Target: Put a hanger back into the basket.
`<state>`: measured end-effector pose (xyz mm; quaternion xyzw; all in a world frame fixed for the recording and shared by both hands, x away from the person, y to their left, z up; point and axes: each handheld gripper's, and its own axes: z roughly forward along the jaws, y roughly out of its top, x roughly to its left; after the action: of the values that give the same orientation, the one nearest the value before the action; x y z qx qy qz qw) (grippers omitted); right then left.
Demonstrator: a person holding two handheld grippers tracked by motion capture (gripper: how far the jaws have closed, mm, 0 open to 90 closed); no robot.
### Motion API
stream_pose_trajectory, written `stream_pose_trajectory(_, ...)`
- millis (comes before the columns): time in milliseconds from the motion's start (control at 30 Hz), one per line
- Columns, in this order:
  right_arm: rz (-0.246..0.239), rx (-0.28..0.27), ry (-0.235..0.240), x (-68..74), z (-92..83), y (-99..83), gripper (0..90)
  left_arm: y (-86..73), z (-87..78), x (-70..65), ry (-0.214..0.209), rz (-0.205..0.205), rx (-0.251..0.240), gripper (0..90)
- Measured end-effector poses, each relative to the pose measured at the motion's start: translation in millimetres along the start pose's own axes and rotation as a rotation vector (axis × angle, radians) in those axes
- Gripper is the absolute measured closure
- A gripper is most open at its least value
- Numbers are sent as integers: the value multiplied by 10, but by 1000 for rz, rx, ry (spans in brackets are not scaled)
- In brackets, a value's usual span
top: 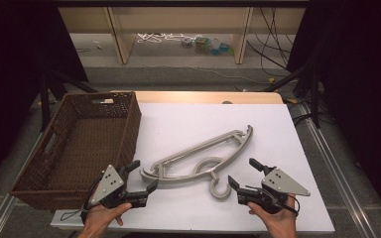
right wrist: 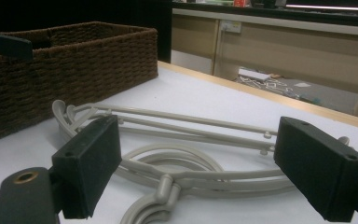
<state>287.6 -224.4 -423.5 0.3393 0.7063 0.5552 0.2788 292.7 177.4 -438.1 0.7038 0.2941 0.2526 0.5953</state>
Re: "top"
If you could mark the person's left hand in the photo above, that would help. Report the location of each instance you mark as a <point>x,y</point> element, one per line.
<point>102,216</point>

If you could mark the brown wicker basket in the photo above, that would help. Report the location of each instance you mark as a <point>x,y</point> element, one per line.
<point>89,142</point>

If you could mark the white table mat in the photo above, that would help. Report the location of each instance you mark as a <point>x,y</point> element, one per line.
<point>191,122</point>

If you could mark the black curtain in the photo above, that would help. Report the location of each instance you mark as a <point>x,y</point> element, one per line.
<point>360,82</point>
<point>10,66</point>

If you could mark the person's right hand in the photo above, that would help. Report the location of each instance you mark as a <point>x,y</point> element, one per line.
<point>278,219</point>

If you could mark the black metal stand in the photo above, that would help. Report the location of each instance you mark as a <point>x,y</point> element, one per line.
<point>314,99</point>
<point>46,99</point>

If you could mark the grey plastic clothes hanger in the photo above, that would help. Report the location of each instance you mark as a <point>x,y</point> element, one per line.
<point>248,139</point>
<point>191,151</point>
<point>219,195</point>
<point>165,180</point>

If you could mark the pile of colourful small items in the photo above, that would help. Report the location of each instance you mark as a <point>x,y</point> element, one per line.
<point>208,44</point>

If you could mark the metal floor rail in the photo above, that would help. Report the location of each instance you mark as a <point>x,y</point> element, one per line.
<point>0,211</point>
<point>337,172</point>

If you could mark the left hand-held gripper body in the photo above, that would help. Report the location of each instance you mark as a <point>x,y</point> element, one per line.
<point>108,184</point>

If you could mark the light wooden shelf unit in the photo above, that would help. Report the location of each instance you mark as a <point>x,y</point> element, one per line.
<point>178,23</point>

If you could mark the white hangers on shelf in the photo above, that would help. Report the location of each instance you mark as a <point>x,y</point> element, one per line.
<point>152,38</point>

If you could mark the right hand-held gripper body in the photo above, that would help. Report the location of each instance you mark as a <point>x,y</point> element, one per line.
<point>279,185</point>

